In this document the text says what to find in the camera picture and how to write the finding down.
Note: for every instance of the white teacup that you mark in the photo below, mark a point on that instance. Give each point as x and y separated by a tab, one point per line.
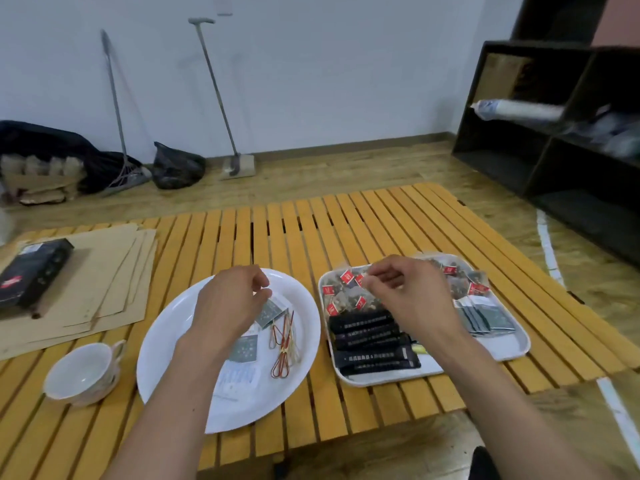
80	374

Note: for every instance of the white plastic tray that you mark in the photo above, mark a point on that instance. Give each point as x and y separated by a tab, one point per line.
500	347

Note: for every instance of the person's right hand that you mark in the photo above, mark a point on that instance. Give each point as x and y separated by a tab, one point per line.
420	299

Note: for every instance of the white round bowl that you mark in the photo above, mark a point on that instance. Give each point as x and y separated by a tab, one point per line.
165	344

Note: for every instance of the white wall plate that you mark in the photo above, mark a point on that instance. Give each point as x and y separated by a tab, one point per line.
224	4

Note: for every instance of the white floor tape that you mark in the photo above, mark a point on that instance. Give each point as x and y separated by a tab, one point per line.
547	249

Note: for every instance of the bunch of tan rubber bands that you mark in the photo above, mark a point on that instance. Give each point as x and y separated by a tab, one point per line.
282	344

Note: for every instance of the sleeve of white paper cups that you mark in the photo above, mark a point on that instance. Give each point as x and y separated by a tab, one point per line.
520	110

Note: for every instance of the black shelf unit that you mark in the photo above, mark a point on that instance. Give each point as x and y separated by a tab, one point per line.
575	209

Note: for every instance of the stack of brown envelopes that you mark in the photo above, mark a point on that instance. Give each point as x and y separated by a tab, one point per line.
95	289

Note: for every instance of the person's right forearm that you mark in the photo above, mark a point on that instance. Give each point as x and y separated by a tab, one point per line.
510	414

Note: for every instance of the pink storage bin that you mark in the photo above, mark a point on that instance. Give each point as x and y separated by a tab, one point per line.
617	19

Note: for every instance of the person's left hand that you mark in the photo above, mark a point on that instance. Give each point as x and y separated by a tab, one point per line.
225	309

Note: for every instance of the yellow sachet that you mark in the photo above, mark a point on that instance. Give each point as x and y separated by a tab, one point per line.
420	349

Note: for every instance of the black cardboard box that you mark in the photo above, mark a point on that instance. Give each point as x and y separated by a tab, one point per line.
32	272

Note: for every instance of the large black bag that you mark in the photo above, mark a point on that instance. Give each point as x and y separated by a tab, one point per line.
100	167

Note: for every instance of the row of tea bags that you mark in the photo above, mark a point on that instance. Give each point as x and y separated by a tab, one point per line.
345	294

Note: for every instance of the person's black trousers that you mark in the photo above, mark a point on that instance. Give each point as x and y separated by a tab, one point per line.
482	467

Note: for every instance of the black stick sachets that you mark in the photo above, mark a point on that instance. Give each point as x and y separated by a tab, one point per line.
370	339

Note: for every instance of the small black garbage bag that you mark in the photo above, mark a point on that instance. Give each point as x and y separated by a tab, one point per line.
177	167

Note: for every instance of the brown cardboard box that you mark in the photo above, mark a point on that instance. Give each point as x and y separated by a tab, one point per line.
495	77

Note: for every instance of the person's left forearm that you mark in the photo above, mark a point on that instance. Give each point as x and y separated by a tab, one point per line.
165	419

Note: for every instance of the grey white square sachets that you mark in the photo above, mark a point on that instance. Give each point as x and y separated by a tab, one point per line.
487	317

